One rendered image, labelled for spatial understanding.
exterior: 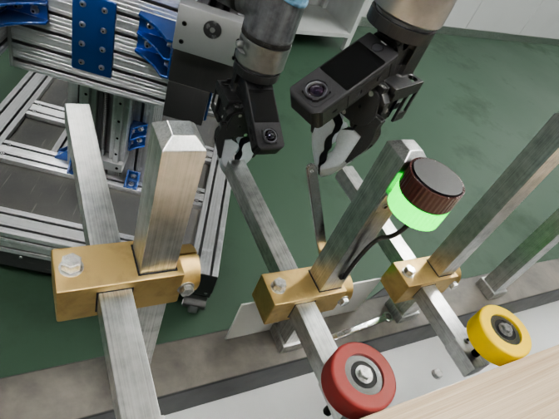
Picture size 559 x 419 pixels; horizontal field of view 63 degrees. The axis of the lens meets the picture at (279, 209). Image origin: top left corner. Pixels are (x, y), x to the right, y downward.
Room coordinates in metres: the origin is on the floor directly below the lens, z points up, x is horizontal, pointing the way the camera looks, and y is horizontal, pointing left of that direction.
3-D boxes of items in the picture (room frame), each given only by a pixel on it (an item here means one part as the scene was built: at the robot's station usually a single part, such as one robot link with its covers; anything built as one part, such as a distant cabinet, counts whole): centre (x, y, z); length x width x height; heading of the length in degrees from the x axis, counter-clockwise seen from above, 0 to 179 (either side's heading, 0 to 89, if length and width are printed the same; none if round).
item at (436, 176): (0.40, -0.13, 1.00); 0.06 x 0.06 x 0.22; 40
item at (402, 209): (0.40, -0.13, 1.08); 0.06 x 0.06 x 0.02
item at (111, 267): (0.26, 0.11, 0.95); 0.14 x 0.06 x 0.05; 130
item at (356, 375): (0.30, -0.16, 0.85); 0.08 x 0.08 x 0.11
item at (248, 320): (0.47, -0.11, 0.75); 0.26 x 0.01 x 0.10; 130
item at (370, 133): (0.47, -0.04, 1.09); 0.05 x 0.02 x 0.09; 61
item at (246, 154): (0.64, 0.11, 0.86); 0.06 x 0.03 x 0.09; 40
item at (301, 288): (0.42, -0.08, 0.85); 0.14 x 0.06 x 0.05; 130
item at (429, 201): (0.40, -0.13, 1.10); 0.06 x 0.06 x 0.02
